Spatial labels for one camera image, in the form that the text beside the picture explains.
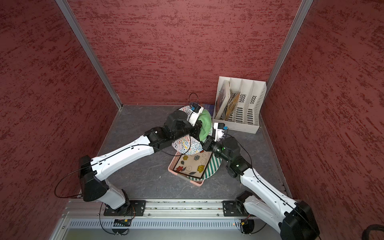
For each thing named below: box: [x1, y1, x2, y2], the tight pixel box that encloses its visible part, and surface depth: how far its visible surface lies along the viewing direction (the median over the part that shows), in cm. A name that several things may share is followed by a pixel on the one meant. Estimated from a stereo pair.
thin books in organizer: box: [214, 80, 231, 119], surface depth 102 cm
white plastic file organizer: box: [212, 76, 267, 134], surface depth 108 cm
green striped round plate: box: [187, 152, 222, 181], surface depth 79 cm
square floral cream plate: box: [172, 151, 213, 179], surface depth 86 cm
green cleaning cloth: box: [198, 109, 212, 142], surface depth 67 cm
